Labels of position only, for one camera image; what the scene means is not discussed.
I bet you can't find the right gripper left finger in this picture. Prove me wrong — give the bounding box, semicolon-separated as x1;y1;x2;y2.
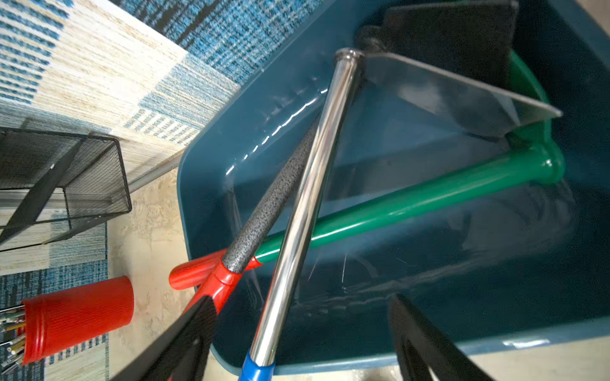
113;296;217;380

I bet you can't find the black wire shelf rack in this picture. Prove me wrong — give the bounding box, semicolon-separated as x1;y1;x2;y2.
1;127;132;252

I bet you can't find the teal plastic storage box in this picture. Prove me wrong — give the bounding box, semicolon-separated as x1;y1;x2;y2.
177;1;609;376

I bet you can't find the green hoe red grip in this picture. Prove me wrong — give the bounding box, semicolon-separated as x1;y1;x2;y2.
168;52;566;290

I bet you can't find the chrome hoe blue grip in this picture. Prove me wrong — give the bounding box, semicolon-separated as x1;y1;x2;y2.
240;49;561;380

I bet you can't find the grey hoe red grip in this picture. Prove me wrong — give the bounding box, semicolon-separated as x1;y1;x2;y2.
168;1;519;306

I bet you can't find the red pen cup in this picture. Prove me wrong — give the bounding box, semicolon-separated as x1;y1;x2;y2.
1;276;134;375

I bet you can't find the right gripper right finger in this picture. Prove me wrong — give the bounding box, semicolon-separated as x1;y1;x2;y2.
389;295;491;380

